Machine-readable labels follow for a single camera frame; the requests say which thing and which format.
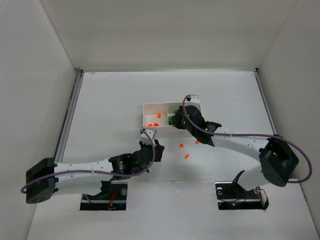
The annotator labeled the green lego plate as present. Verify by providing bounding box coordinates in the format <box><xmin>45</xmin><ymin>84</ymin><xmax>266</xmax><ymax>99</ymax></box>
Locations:
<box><xmin>168</xmin><ymin>116</ymin><xmax>173</xmax><ymax>125</ymax></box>

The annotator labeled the white three-compartment container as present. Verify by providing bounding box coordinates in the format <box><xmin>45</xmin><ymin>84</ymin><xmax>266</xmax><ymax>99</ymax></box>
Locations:
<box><xmin>142</xmin><ymin>102</ymin><xmax>189</xmax><ymax>135</ymax></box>

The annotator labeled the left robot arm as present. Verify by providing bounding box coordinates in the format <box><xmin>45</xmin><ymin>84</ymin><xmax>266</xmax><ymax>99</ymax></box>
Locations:
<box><xmin>21</xmin><ymin>139</ymin><xmax>165</xmax><ymax>204</ymax></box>

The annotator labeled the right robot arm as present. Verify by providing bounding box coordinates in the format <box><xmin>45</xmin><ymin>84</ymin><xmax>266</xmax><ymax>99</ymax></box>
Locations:
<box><xmin>171</xmin><ymin>105</ymin><xmax>299</xmax><ymax>191</ymax></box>

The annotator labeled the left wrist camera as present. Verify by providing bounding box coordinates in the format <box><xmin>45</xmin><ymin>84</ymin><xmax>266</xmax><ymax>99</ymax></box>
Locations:
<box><xmin>140</xmin><ymin>128</ymin><xmax>157</xmax><ymax>141</ymax></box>

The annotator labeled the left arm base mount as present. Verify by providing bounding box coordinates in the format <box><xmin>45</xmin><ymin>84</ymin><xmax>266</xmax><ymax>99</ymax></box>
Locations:
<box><xmin>80</xmin><ymin>181</ymin><xmax>128</xmax><ymax>211</ymax></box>

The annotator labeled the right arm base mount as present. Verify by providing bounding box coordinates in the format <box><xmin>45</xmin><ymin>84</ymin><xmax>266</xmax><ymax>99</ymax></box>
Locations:
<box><xmin>215</xmin><ymin>170</ymin><xmax>270</xmax><ymax>211</ymax></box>

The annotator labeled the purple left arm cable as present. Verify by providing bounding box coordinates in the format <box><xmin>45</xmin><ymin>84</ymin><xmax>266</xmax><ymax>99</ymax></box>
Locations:
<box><xmin>20</xmin><ymin>129</ymin><xmax>157</xmax><ymax>194</ymax></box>

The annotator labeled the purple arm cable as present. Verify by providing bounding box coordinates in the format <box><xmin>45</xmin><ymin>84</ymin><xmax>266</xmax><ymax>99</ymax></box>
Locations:
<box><xmin>20</xmin><ymin>129</ymin><xmax>157</xmax><ymax>194</ymax></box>
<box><xmin>181</xmin><ymin>94</ymin><xmax>313</xmax><ymax>184</ymax></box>

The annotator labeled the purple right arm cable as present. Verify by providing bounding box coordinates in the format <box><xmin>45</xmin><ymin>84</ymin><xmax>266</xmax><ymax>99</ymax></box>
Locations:
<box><xmin>181</xmin><ymin>94</ymin><xmax>313</xmax><ymax>184</ymax></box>

